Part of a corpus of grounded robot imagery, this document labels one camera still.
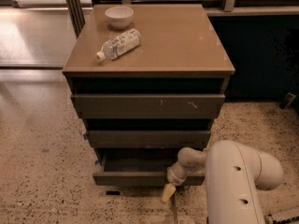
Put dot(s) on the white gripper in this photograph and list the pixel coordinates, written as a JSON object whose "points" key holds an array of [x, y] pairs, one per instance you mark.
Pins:
{"points": [[175, 175]]}

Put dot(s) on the grey drawer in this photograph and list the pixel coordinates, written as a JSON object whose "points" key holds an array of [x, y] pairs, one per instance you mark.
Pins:
{"points": [[153, 106], [148, 139], [133, 172]]}

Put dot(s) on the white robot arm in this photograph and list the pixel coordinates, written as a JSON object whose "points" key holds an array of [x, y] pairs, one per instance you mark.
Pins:
{"points": [[234, 174]]}

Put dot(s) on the brown drawer cabinet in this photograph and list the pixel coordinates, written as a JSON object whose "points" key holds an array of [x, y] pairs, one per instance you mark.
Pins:
{"points": [[180, 53]]}

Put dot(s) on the grey power strip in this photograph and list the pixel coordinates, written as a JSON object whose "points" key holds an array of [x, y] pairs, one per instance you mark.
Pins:
{"points": [[290, 216]]}

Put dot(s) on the clear plastic water bottle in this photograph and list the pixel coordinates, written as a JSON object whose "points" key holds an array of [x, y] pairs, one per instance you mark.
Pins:
{"points": [[119, 45]]}

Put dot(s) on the white ceramic bowl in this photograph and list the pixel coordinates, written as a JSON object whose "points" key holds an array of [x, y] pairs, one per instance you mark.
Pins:
{"points": [[119, 17]]}

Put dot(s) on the small metal floor bracket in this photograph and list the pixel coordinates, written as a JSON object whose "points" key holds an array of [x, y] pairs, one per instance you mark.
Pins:
{"points": [[287, 101]]}

